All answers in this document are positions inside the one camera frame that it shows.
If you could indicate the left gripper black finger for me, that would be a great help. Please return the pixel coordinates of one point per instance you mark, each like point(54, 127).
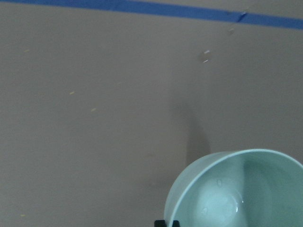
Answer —
point(159, 223)

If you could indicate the green ceramic bowl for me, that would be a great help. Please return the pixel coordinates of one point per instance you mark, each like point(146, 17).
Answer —
point(249, 188)

